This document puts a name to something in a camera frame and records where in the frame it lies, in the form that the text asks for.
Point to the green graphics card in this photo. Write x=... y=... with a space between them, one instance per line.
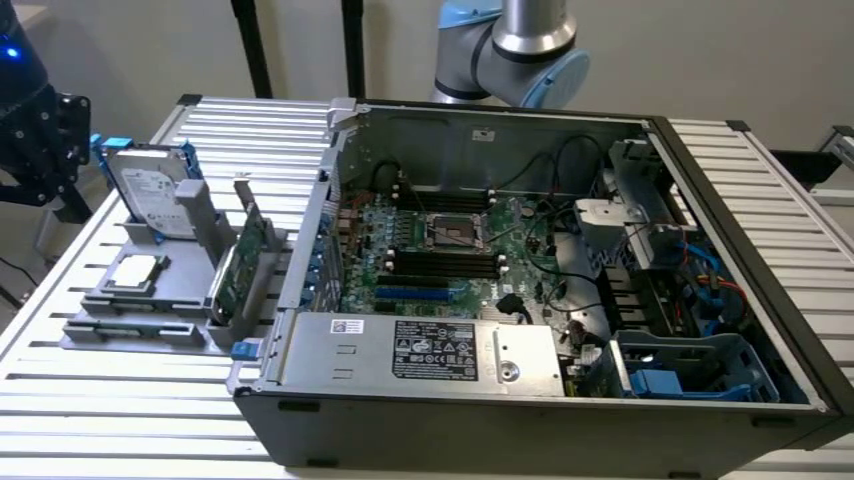
x=242 y=260

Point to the grey parts rack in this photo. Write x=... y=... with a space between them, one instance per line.
x=182 y=280

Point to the metal CPU socket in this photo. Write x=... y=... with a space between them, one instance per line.
x=453 y=231

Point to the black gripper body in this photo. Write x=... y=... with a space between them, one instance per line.
x=22 y=90

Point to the green motherboard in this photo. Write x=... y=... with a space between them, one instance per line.
x=527 y=245

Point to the black background pole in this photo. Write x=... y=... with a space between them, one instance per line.
x=353 y=45
x=252 y=45

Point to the black RAM slot bank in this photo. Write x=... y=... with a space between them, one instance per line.
x=443 y=262
x=443 y=199

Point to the grey power supply unit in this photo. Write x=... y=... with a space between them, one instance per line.
x=373 y=360

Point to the long green RAM stick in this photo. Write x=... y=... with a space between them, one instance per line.
x=129 y=330

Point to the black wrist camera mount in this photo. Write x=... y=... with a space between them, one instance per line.
x=74 y=125

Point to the black open PC case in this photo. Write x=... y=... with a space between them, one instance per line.
x=467 y=430

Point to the blue plastic disk bay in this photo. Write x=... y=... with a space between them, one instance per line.
x=700 y=355

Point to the silver hard disk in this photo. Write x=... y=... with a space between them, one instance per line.
x=148 y=192

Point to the aluminium frame rail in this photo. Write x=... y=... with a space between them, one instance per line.
x=834 y=165

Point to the blue plastic case latch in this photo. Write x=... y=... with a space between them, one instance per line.
x=244 y=350

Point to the silver CPU chip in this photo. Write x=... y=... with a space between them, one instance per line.
x=136 y=272

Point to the blue disk caddy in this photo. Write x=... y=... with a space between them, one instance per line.
x=101 y=155

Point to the grey metal drive cage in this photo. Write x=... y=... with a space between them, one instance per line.
x=629 y=200

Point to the blue expansion slot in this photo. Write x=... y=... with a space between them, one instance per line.
x=412 y=293

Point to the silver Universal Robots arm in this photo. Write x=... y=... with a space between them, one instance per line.
x=527 y=30

